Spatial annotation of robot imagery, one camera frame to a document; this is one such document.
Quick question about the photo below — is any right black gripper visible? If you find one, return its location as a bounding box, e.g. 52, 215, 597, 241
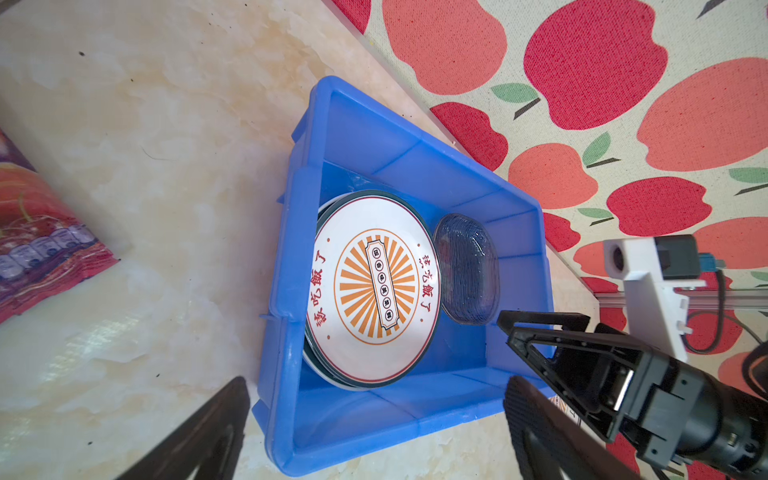
496, 310, 720, 468

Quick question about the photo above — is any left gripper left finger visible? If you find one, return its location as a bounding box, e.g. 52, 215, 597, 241
120, 376, 250, 479

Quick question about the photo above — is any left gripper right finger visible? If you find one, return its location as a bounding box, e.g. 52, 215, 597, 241
503, 376, 640, 479

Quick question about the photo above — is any clear glass plate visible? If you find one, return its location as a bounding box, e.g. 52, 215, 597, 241
434, 213, 500, 326

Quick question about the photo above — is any green rimmed white plate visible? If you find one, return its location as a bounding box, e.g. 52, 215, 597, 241
304, 190, 392, 390

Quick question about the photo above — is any orange sunburst plate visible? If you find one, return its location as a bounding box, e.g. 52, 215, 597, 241
304, 190, 441, 391

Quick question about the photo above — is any blue plastic bin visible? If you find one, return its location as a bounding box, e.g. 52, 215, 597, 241
253, 76, 553, 476

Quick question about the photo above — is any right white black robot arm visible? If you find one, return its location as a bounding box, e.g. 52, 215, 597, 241
497, 311, 767, 479

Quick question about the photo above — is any purple cherry snack bag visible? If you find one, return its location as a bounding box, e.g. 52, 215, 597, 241
1, 135, 118, 321

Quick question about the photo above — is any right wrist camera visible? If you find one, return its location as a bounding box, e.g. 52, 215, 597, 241
602, 235, 724, 363

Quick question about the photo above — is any right aluminium frame post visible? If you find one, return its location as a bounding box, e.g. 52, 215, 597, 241
595, 284, 768, 312

